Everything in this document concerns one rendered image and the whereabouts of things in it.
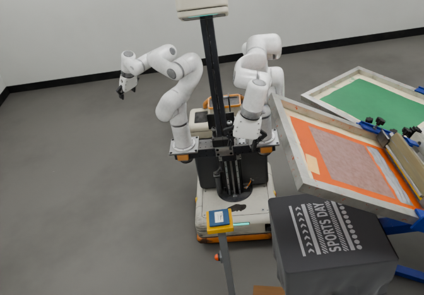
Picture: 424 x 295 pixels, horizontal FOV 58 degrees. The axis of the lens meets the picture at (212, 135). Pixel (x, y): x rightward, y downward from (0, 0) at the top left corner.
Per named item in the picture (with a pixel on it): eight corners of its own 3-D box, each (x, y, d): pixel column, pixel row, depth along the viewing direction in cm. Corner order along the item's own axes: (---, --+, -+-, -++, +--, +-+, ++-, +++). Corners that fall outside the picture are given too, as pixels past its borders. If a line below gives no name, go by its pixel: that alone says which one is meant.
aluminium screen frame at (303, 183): (297, 191, 126) (303, 182, 124) (267, 98, 173) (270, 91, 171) (472, 242, 148) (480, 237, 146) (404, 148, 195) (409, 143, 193)
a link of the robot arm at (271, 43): (248, 55, 179) (281, 52, 177) (248, 81, 164) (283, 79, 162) (246, 23, 169) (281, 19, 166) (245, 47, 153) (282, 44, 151)
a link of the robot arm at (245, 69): (264, 66, 158) (264, 98, 143) (233, 60, 158) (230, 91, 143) (269, 48, 153) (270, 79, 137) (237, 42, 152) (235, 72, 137)
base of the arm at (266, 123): (250, 128, 219) (248, 105, 210) (272, 126, 218) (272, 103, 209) (252, 145, 207) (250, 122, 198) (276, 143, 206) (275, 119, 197)
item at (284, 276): (286, 325, 190) (284, 273, 165) (270, 249, 226) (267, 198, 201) (292, 324, 190) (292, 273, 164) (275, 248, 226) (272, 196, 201)
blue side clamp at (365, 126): (356, 137, 184) (365, 126, 180) (352, 131, 188) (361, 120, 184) (405, 155, 192) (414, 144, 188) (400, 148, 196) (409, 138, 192)
